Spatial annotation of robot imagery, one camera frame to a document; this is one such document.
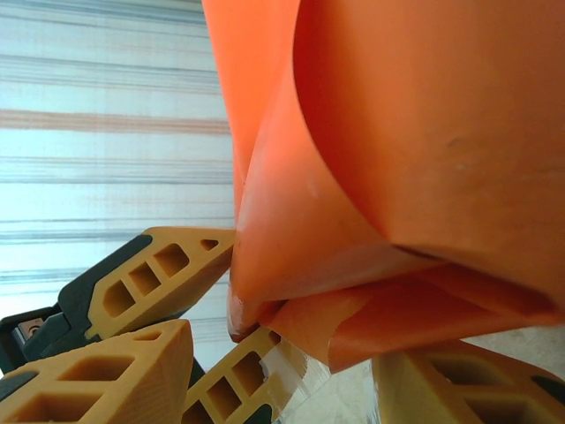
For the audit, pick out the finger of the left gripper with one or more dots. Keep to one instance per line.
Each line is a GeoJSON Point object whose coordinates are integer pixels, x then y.
{"type": "Point", "coordinates": [229, 380]}
{"type": "Point", "coordinates": [145, 274]}

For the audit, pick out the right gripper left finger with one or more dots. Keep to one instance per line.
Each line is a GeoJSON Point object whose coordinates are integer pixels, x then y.
{"type": "Point", "coordinates": [110, 388]}

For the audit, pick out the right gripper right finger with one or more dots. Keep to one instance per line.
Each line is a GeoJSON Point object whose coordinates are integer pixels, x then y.
{"type": "Point", "coordinates": [441, 388]}

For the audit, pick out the clear tape strip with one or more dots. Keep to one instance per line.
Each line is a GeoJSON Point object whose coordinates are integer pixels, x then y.
{"type": "Point", "coordinates": [309, 384]}

